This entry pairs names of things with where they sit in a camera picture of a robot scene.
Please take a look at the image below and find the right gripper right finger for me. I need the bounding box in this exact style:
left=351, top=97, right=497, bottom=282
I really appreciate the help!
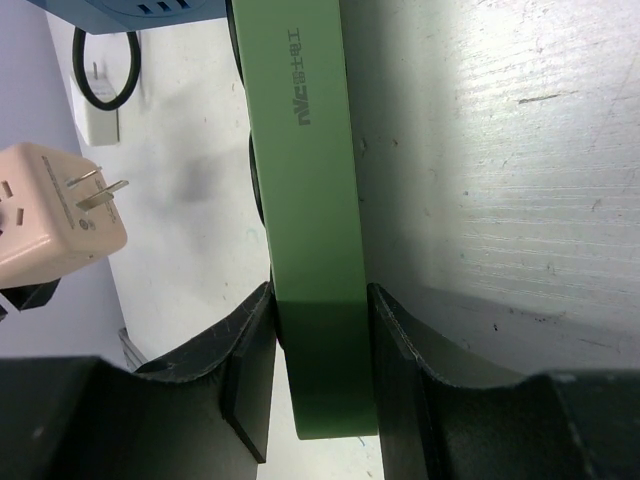
left=367, top=284, right=521, bottom=479

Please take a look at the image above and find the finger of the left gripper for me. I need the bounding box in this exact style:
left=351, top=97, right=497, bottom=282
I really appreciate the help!
left=1, top=279, right=60, bottom=312

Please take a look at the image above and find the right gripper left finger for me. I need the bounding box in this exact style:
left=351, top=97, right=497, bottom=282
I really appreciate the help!
left=134, top=280, right=279, bottom=466

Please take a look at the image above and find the pink cube adapter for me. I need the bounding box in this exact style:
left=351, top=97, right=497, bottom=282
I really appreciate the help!
left=1, top=143, right=129, bottom=289

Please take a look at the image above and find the white charger plug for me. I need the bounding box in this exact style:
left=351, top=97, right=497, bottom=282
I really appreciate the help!
left=68, top=59, right=122, bottom=147

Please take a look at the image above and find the blue cube adapter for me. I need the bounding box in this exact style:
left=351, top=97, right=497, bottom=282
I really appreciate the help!
left=30, top=0, right=226, bottom=35

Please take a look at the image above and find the green power strip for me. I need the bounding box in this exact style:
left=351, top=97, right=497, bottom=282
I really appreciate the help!
left=232, top=1, right=377, bottom=440

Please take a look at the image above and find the black power cord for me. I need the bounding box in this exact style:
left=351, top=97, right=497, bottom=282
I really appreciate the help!
left=72, top=24, right=266, bottom=351

